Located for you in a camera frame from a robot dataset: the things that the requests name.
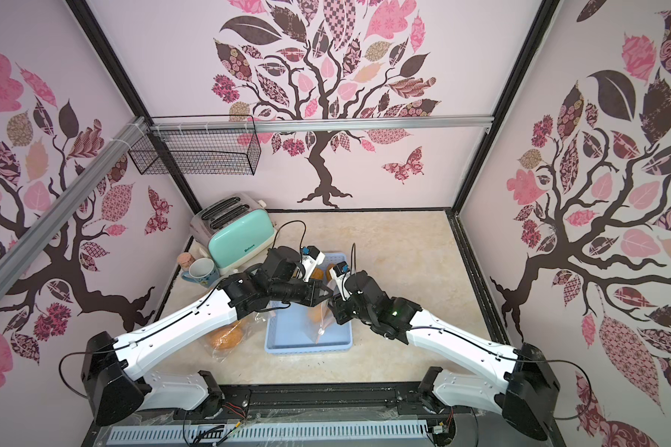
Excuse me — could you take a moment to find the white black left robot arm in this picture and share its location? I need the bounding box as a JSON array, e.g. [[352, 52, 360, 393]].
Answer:
[[79, 246, 333, 427]]

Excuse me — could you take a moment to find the light blue perforated plastic basket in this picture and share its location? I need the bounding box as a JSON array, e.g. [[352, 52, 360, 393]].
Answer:
[[265, 253, 353, 355]]

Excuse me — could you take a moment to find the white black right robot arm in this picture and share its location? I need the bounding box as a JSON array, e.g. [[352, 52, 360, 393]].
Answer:
[[328, 263, 560, 441]]

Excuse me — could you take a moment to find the black base frame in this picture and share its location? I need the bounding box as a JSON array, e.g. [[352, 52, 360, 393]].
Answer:
[[81, 382, 538, 446]]

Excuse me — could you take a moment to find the aluminium rail left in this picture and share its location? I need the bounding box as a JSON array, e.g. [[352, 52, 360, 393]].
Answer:
[[0, 117, 148, 301]]

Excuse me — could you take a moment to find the aluminium rail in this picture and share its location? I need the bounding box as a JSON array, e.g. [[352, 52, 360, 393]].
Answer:
[[150, 115, 494, 133], [0, 117, 148, 301]]

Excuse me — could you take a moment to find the small pink cup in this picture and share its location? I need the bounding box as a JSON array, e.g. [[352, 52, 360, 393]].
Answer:
[[176, 253, 196, 271]]

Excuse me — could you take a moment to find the white blue ceramic mug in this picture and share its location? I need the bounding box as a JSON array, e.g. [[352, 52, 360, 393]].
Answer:
[[181, 258, 220, 288]]

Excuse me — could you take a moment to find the white slotted cable duct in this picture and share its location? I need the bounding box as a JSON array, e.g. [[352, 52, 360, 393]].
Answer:
[[96, 420, 430, 446]]

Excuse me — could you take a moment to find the black wire wall basket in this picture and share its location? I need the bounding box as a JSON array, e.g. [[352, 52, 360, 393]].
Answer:
[[129, 115, 261, 176]]

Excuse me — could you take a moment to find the brown potato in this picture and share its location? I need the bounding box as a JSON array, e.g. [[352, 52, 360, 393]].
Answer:
[[325, 264, 335, 282]]

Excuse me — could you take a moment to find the mint green silver toaster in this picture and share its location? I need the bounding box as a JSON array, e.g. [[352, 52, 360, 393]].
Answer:
[[190, 193, 276, 271]]

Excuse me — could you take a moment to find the aluminium rail back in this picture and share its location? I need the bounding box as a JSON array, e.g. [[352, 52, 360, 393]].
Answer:
[[150, 115, 494, 133]]

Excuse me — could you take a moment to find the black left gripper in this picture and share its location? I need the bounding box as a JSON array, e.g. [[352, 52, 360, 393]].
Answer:
[[269, 276, 335, 307]]

